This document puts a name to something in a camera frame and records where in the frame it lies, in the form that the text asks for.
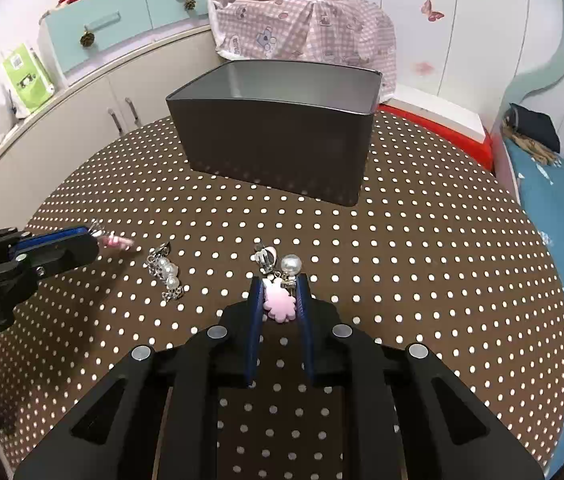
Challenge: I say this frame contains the pink charm bracelet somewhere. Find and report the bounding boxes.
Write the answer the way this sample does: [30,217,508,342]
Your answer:
[86,219,138,254]

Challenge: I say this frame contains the pink flower charm keychain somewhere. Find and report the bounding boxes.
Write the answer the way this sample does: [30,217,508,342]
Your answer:
[253,245,303,324]

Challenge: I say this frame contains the teal bunk bed frame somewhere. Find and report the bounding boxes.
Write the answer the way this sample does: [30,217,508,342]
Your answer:
[498,6,564,126]

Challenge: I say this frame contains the white low cabinet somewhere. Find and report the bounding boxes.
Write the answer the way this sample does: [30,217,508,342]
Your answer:
[0,26,221,228]

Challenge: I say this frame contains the green white paper bag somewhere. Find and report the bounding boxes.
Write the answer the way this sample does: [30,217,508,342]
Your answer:
[2,44,55,119]

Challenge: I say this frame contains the red and white stool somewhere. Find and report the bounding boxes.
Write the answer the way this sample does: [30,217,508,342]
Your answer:
[379,84,494,171]

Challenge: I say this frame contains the white wardrobe doors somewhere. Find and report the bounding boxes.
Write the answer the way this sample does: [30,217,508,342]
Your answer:
[370,0,564,128]

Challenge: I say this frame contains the dark rectangular storage box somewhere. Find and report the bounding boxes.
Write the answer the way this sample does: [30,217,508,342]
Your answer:
[166,60,382,207]

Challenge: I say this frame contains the dark folded clothes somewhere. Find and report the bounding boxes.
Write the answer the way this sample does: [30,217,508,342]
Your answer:
[501,103,560,165]

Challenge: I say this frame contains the silver pearl chain bracelet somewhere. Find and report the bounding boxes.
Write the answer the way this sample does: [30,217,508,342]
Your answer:
[142,242,184,302]

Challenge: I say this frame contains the left pinecone drawer ornament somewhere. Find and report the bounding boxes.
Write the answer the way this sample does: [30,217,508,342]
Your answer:
[80,30,94,48]

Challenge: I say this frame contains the pink checkered cloth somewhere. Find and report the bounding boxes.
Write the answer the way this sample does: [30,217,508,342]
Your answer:
[207,0,397,102]

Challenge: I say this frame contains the pink butterfly sticker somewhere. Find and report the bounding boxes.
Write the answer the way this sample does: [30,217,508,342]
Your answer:
[421,0,444,23]

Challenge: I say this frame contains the brown polka dot tablecloth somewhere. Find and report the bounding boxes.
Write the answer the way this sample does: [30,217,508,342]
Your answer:
[0,113,564,479]

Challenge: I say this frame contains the teal drawer unit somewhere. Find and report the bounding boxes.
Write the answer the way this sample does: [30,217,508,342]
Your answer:
[38,0,208,86]

